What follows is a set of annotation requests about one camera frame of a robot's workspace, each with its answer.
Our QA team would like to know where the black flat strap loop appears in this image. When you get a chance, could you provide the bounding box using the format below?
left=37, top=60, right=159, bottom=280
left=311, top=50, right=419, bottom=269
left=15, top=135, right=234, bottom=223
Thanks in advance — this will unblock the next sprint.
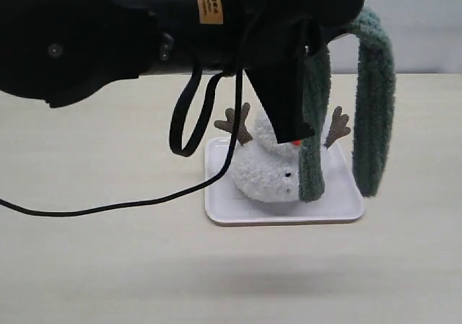
left=169, top=64, right=232, bottom=158

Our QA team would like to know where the green knitted scarf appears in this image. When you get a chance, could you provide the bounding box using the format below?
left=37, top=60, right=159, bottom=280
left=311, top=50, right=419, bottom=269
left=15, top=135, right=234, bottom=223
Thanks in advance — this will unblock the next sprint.
left=298, top=6, right=396, bottom=202

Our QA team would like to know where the white backdrop curtain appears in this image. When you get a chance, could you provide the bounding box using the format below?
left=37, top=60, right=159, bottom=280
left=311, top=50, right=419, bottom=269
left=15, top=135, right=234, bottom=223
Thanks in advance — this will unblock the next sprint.
left=136, top=0, right=462, bottom=76

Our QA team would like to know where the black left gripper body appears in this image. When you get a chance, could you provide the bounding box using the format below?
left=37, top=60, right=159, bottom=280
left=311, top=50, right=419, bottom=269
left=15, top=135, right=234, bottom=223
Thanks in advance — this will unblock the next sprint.
left=248, top=0, right=365, bottom=69

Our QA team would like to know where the white plush snowman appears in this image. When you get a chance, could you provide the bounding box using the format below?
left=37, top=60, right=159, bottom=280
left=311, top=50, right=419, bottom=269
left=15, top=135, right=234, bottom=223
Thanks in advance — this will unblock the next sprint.
left=214, top=102, right=352, bottom=203

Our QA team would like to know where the thin black cable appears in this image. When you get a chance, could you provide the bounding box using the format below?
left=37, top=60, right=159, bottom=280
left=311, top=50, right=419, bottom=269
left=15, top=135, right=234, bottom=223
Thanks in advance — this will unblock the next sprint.
left=0, top=13, right=268, bottom=217

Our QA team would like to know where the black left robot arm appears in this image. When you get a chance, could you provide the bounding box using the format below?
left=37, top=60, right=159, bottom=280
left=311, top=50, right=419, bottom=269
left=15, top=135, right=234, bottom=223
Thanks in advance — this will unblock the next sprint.
left=1, top=0, right=365, bottom=152

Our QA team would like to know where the white square plastic tray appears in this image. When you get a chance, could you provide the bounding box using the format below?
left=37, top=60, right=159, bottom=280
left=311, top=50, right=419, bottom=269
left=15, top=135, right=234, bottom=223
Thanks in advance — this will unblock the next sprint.
left=204, top=144, right=365, bottom=227

